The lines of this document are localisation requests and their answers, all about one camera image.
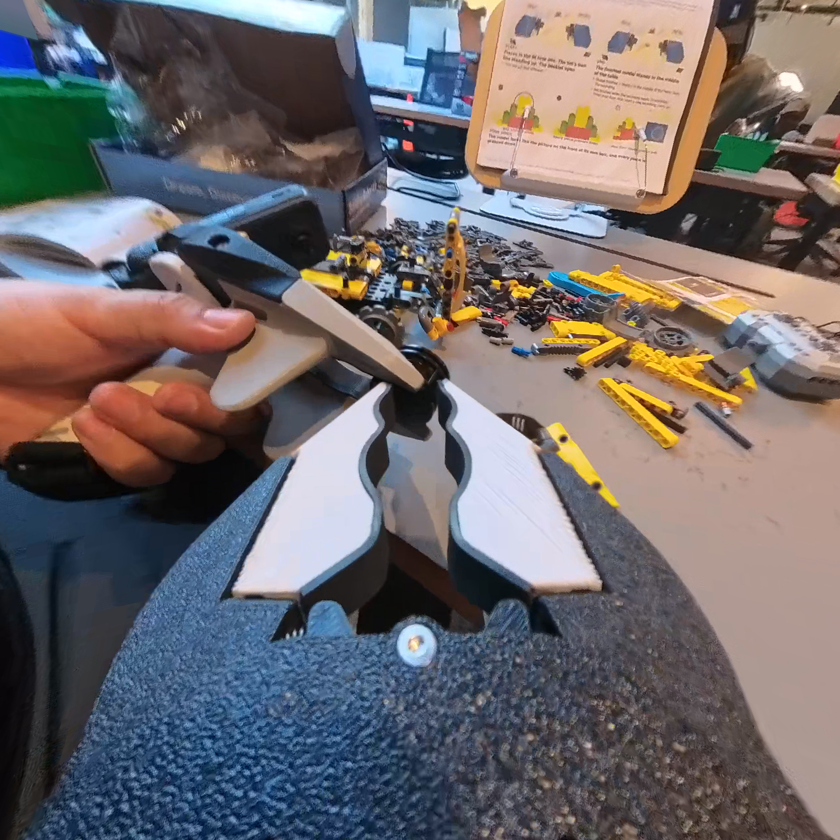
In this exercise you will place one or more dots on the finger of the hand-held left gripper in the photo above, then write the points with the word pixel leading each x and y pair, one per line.
pixel 348 379
pixel 348 334

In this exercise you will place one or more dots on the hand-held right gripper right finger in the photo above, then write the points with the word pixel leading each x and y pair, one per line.
pixel 518 518

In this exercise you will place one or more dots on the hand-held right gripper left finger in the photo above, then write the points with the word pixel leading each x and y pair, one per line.
pixel 315 518

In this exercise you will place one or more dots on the black toy wheel rim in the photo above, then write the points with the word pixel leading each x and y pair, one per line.
pixel 426 364

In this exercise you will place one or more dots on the yellow grey toy claw assembly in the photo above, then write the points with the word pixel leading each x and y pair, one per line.
pixel 577 459

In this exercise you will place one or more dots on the person's left hand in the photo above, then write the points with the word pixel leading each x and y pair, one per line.
pixel 98 328

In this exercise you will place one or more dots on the yellow toy vehicle model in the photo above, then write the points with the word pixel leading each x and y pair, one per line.
pixel 354 275

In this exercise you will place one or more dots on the dark grey cardboard box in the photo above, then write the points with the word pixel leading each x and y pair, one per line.
pixel 164 184

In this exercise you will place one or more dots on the small black toy connector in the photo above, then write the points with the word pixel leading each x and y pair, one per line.
pixel 575 373

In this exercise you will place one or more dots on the pile of small building pieces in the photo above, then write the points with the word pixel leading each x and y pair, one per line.
pixel 499 289

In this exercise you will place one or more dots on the long yellow toy beam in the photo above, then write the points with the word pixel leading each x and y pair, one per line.
pixel 636 410

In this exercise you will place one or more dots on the white instruction booklet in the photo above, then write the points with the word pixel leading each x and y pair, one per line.
pixel 79 229

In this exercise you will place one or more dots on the clear plastic bag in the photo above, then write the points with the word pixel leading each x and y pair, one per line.
pixel 229 98

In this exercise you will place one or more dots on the grey toothed toy rack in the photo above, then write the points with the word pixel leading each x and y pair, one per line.
pixel 558 350

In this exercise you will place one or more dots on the short yellow toy beam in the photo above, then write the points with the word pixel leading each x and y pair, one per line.
pixel 649 397

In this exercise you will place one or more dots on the short black toy axle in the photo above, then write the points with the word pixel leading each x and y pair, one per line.
pixel 676 420

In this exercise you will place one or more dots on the heap of yellow toy beams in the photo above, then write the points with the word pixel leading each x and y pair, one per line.
pixel 669 367

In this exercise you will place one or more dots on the long black toy axle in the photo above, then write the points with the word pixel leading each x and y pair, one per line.
pixel 722 425

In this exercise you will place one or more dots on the green box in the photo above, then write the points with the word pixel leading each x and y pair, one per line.
pixel 46 144

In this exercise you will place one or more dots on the grey spoked toy wheel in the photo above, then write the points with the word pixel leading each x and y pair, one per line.
pixel 673 341

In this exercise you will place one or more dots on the blue curved toy panel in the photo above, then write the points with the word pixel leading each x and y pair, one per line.
pixel 577 282

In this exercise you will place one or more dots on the white stand base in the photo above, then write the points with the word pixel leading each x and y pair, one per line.
pixel 551 210

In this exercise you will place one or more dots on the yellow black sticker sheet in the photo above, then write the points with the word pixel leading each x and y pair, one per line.
pixel 715 295

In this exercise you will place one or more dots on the grey toy motor hub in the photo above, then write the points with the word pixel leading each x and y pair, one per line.
pixel 787 354

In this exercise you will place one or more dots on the printed paper sheet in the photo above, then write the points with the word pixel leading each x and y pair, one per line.
pixel 590 98

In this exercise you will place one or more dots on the yellow toy frame part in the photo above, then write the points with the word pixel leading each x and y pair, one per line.
pixel 630 289

